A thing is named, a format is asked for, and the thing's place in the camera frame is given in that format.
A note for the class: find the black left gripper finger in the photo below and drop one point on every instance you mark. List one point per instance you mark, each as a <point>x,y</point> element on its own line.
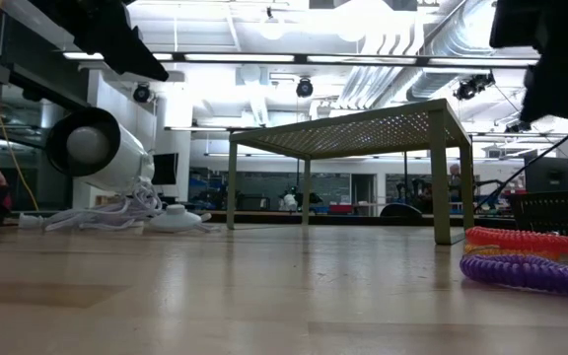
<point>131,54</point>

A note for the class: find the black ceiling spotlight cluster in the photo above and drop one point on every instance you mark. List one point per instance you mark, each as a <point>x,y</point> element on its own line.
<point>474,85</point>
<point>516,128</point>

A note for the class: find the long ceiling light bar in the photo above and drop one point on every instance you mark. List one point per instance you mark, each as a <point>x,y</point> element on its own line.
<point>239,57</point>

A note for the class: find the large black monitor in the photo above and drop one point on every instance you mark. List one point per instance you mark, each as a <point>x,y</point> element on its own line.
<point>550,172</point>

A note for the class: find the small black monitor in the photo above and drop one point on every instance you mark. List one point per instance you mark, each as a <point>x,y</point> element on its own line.
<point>165,168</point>

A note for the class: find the black plastic basket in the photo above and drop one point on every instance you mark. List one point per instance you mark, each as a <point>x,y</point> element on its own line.
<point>555,212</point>

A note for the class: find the green perforated metal shelf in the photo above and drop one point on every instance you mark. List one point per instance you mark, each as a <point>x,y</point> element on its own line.
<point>363,133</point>

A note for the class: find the silver ceiling duct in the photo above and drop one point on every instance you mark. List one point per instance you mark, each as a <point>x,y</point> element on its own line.
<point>442,49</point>

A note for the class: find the black table frame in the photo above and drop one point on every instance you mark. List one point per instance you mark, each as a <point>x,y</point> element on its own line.
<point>392,221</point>

